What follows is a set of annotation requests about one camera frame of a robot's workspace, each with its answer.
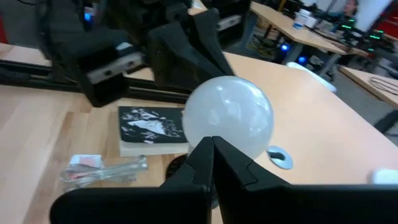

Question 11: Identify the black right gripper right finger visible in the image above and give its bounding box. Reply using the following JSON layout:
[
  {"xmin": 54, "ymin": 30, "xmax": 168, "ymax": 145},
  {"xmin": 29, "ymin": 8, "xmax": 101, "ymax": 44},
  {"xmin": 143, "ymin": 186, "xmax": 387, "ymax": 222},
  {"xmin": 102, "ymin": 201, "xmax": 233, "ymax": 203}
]
[{"xmin": 213, "ymin": 136, "xmax": 398, "ymax": 224}]

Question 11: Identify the background robot with green lights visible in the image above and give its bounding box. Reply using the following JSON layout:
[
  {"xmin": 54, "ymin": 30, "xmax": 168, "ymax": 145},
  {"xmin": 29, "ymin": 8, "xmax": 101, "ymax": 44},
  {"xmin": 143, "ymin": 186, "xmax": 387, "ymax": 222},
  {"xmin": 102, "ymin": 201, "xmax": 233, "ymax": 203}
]
[{"xmin": 337, "ymin": 17, "xmax": 394, "ymax": 54}]

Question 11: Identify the white plastic container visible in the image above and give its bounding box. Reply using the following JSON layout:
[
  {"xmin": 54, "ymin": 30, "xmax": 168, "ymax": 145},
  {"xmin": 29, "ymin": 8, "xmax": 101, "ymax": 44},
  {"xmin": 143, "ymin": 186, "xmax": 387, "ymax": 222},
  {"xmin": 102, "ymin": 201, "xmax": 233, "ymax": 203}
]
[{"xmin": 293, "ymin": 11, "xmax": 309, "ymax": 31}]

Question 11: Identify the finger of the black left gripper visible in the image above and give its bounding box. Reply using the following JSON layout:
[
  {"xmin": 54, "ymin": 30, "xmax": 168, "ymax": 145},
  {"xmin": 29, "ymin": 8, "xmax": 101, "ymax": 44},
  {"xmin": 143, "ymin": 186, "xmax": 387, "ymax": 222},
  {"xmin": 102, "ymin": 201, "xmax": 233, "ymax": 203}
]
[
  {"xmin": 188, "ymin": 7, "xmax": 236, "ymax": 78},
  {"xmin": 147, "ymin": 21, "xmax": 219, "ymax": 91}
]

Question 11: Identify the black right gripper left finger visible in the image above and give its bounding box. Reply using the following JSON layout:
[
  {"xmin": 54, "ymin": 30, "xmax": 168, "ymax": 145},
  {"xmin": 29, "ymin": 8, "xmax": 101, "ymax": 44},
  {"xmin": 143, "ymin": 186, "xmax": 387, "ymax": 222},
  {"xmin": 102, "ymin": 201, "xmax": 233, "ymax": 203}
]
[{"xmin": 49, "ymin": 136, "xmax": 215, "ymax": 224}]

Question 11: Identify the white LED lightbulb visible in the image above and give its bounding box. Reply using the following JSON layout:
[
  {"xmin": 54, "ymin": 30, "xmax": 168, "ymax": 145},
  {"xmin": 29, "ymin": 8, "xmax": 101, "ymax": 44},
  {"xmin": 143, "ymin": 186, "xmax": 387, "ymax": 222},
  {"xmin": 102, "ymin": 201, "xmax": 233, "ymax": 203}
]
[{"xmin": 182, "ymin": 75, "xmax": 275, "ymax": 160}]

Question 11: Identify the black and white book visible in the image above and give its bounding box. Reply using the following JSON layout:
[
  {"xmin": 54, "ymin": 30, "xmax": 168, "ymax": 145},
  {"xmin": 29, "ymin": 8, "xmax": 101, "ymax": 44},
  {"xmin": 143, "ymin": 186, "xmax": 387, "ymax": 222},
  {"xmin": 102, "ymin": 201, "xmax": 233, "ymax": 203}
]
[{"xmin": 118, "ymin": 105, "xmax": 190, "ymax": 157}]

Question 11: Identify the grey cable grommet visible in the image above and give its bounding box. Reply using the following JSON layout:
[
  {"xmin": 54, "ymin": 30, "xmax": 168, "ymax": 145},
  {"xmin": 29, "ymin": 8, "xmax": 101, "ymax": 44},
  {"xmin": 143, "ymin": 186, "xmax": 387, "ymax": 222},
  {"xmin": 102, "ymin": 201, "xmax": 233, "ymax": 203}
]
[{"xmin": 266, "ymin": 145, "xmax": 294, "ymax": 170}]

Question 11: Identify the wooden workbench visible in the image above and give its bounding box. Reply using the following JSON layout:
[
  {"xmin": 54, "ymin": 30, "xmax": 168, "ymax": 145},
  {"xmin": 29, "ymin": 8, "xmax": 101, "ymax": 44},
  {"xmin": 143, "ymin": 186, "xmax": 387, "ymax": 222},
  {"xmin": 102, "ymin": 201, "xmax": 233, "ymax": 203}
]
[{"xmin": 248, "ymin": 1, "xmax": 348, "ymax": 75}]

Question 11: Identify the black table frame rail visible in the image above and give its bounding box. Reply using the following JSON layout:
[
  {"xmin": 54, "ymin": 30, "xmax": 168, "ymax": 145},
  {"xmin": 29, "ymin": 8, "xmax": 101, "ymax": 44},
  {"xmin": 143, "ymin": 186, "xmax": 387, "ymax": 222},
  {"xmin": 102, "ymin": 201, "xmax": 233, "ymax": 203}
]
[{"xmin": 0, "ymin": 58, "xmax": 191, "ymax": 105}]

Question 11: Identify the person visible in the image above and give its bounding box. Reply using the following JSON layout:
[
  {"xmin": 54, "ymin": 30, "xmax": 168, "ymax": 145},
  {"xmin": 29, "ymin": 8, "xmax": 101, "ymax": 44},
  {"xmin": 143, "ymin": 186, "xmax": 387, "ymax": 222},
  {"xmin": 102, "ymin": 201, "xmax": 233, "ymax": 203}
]
[{"xmin": 343, "ymin": 0, "xmax": 359, "ymax": 18}]

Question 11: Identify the wooden table with cables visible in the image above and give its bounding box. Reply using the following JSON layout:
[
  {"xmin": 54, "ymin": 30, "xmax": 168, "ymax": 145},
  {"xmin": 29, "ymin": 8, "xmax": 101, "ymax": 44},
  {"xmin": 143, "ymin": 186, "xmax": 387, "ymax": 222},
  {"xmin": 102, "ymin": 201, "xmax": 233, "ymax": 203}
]
[{"xmin": 338, "ymin": 65, "xmax": 398, "ymax": 110}]

